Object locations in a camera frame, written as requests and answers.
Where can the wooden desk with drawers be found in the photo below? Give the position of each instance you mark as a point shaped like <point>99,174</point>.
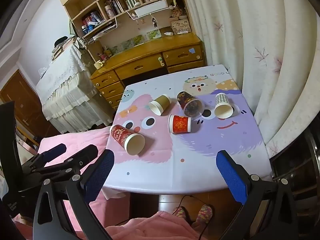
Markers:
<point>140,65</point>

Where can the dark chair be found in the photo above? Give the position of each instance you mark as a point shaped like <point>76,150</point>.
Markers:
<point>295,160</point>

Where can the cartoon printed tablecloth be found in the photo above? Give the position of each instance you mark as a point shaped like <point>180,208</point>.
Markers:
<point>200,160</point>

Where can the row of books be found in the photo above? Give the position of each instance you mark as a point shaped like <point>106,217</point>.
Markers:
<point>117,5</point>

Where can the brown paper cup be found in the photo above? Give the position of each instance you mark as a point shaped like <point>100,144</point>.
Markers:
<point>162,101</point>

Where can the white floral curtain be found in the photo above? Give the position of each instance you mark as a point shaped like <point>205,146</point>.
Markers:
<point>250,17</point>

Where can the green printed picture board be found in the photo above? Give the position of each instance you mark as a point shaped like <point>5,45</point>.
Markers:
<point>136,40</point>

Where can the brown wooden door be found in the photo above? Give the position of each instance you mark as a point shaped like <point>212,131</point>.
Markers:
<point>17,97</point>

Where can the black hat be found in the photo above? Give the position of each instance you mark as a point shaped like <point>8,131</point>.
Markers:
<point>61,40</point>

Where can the white storage box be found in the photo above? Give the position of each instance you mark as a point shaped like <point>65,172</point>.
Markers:
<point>150,8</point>

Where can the red gold patterned paper cup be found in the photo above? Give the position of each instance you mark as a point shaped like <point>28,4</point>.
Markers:
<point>120,133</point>

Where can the printed cardboard box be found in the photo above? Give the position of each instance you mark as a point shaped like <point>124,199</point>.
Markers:
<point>180,26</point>

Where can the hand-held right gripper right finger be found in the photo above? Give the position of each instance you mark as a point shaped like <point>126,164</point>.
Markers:
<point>232,177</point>

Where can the pink blanket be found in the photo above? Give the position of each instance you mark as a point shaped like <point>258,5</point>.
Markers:
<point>82,140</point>

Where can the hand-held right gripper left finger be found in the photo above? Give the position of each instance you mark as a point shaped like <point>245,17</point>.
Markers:
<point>100,175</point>

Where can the pink fleece robe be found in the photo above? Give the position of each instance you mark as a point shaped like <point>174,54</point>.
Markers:
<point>150,227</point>

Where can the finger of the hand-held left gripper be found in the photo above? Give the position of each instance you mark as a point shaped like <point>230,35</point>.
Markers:
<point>85,153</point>
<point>55,150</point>

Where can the patterned slipper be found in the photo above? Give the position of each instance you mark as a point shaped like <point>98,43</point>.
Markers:
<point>180,213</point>
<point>205,213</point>

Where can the blue sticky note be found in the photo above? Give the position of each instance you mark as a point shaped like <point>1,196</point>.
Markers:
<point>192,50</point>

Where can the lace covered furniture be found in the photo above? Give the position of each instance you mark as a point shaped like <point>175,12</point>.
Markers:
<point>65,87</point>

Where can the stack of papers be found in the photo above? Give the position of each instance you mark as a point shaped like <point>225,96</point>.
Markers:
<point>102,28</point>

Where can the checkered paper cup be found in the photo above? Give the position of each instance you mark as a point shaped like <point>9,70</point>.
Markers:
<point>221,98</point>

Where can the white bottle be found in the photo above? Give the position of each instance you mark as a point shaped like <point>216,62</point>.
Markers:
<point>168,33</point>

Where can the dark patterned cup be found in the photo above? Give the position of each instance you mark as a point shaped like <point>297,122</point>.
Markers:
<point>185,98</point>

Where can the hanging figurine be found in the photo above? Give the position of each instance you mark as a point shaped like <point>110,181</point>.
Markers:
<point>154,21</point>

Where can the beige mug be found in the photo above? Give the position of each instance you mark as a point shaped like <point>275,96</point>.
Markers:
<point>98,65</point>

